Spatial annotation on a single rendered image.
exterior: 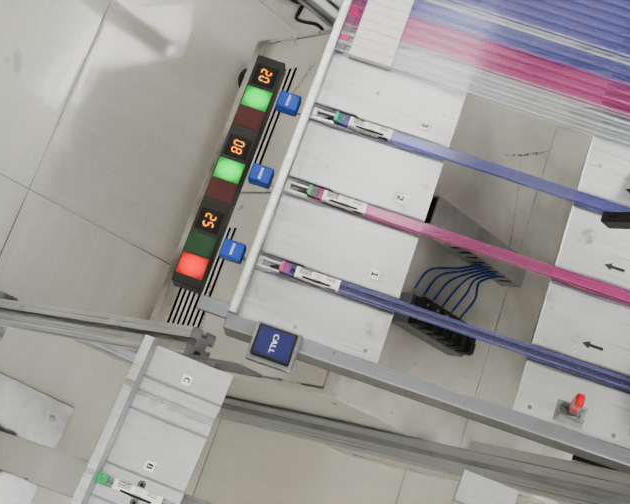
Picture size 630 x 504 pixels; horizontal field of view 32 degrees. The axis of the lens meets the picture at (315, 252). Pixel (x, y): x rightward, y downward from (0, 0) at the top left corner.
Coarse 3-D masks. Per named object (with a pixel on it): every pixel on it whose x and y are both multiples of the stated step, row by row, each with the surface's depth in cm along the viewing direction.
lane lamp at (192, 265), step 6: (186, 252) 144; (180, 258) 144; (186, 258) 144; (192, 258) 144; (198, 258) 144; (204, 258) 144; (180, 264) 144; (186, 264) 144; (192, 264) 144; (198, 264) 144; (204, 264) 144; (180, 270) 144; (186, 270) 144; (192, 270) 144; (198, 270) 144; (204, 270) 144; (192, 276) 143; (198, 276) 143
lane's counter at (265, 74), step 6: (258, 66) 151; (264, 66) 151; (258, 72) 151; (264, 72) 151; (270, 72) 151; (276, 72) 151; (252, 78) 151; (258, 78) 151; (264, 78) 151; (270, 78) 151; (276, 78) 151; (258, 84) 151; (264, 84) 151; (270, 84) 151
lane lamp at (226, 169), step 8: (224, 160) 148; (232, 160) 148; (216, 168) 147; (224, 168) 147; (232, 168) 147; (240, 168) 147; (216, 176) 147; (224, 176) 147; (232, 176) 147; (240, 176) 147
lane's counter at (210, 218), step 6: (204, 210) 146; (210, 210) 146; (198, 216) 146; (204, 216) 146; (210, 216) 146; (216, 216) 146; (222, 216) 146; (198, 222) 145; (204, 222) 145; (210, 222) 145; (216, 222) 145; (198, 228) 145; (204, 228) 145; (210, 228) 145; (216, 228) 145; (216, 234) 145
